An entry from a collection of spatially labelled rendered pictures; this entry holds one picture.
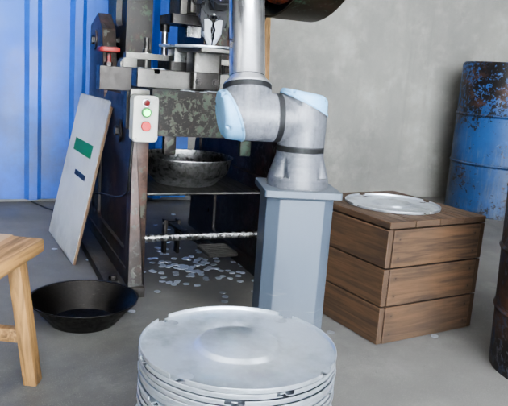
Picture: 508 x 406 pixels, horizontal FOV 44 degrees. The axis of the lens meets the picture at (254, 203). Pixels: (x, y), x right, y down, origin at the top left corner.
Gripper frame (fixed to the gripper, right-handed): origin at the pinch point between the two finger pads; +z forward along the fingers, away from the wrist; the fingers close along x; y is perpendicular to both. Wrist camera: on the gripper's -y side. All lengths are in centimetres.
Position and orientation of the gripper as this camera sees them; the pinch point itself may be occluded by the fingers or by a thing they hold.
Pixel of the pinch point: (211, 43)
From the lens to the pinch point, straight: 208.5
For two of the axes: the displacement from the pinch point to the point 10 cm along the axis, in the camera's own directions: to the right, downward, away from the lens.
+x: -9.2, 0.1, -4.0
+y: -3.9, -2.1, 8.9
